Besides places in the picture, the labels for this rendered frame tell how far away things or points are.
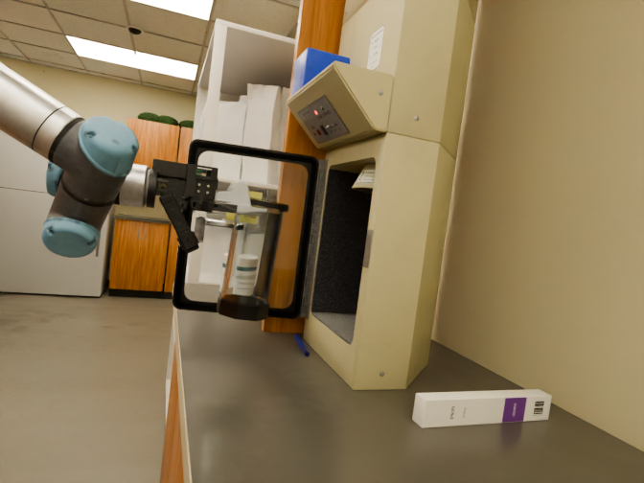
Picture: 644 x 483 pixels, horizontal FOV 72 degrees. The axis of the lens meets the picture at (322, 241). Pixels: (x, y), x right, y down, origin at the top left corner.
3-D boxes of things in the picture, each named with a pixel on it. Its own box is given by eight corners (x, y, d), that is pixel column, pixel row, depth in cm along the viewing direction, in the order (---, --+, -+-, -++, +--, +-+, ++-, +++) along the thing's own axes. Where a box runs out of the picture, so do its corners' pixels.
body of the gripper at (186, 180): (222, 169, 80) (150, 157, 76) (217, 216, 80) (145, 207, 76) (218, 171, 87) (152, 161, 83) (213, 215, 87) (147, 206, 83)
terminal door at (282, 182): (299, 319, 109) (319, 157, 107) (171, 309, 104) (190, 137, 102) (299, 318, 110) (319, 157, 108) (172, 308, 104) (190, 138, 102)
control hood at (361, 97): (326, 150, 109) (331, 109, 108) (387, 131, 78) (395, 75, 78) (280, 142, 105) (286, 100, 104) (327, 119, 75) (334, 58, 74)
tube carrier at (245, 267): (264, 305, 94) (281, 205, 93) (275, 317, 84) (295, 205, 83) (212, 299, 90) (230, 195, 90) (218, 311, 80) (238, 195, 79)
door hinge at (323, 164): (305, 317, 111) (325, 160, 109) (308, 319, 108) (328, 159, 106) (299, 316, 110) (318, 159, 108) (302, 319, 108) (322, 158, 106)
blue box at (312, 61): (330, 107, 107) (334, 70, 106) (345, 99, 97) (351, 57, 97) (289, 99, 103) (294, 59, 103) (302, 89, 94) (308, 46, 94)
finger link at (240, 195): (266, 183, 78) (216, 177, 79) (263, 217, 79) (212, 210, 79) (270, 185, 82) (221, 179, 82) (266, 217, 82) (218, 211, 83)
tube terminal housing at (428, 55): (390, 340, 120) (429, 52, 116) (467, 389, 89) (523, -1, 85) (302, 337, 111) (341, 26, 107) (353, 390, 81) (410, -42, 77)
